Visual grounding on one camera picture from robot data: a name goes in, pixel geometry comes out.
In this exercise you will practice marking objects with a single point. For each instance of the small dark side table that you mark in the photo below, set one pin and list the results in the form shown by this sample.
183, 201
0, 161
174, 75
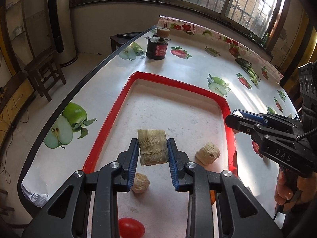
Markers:
121, 38

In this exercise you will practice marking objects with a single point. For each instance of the large beige cork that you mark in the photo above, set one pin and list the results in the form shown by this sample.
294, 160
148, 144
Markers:
153, 147

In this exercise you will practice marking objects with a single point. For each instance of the small orange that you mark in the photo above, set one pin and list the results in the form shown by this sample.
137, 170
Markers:
212, 193

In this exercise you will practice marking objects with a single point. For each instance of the red rectangular tray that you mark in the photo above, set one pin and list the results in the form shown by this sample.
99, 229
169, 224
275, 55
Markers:
191, 115

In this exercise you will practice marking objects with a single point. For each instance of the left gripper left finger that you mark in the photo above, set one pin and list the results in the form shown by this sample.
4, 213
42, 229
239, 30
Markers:
117, 176

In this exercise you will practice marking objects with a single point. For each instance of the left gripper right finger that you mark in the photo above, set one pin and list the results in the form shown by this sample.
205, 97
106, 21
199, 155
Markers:
188, 176

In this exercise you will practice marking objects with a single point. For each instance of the red tomato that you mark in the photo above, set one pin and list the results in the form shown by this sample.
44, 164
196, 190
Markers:
131, 228

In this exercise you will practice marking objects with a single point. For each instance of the small beige cork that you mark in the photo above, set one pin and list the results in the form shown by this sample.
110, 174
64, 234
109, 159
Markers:
141, 183

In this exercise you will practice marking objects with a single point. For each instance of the white tower air conditioner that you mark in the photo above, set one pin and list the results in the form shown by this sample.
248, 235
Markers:
60, 30

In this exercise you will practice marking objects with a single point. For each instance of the beige block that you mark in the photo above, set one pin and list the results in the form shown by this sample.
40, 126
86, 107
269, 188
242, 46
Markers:
208, 153

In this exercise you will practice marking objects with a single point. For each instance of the fruit print tablecloth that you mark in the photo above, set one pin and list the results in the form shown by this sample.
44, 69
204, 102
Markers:
66, 140

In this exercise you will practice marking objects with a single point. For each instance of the dark jar with cork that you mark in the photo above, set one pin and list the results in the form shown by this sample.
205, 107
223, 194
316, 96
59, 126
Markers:
157, 45

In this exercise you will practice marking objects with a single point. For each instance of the wooden shelf unit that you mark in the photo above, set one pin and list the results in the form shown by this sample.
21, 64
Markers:
16, 89

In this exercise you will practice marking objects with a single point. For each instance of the person's right hand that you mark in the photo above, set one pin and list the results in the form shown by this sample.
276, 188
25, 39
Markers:
284, 192

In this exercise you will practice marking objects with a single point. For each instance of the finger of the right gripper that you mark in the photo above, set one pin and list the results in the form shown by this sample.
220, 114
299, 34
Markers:
251, 116
242, 124

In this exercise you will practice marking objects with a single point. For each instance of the dark wooden stool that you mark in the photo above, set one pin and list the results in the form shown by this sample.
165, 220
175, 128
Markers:
44, 72

